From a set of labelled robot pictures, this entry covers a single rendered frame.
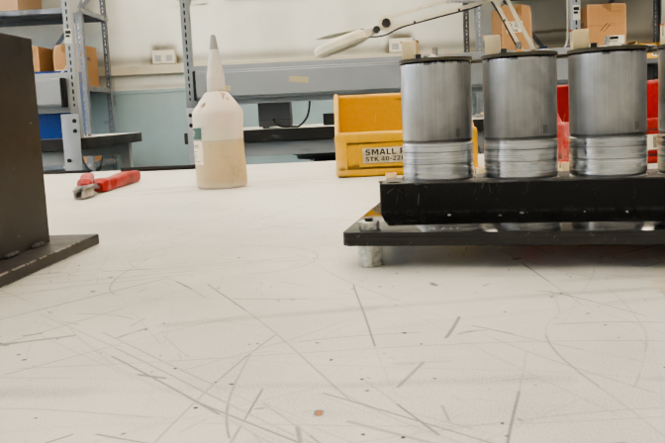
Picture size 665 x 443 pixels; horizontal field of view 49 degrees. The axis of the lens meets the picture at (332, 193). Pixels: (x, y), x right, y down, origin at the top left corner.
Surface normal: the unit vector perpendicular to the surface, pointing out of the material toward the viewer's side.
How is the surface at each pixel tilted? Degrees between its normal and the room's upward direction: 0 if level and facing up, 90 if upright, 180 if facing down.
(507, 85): 90
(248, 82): 90
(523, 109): 90
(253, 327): 0
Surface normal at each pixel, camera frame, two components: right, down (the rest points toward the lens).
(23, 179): 1.00, -0.04
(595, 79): -0.58, 0.11
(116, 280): -0.05, -0.99
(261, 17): -0.03, 0.11
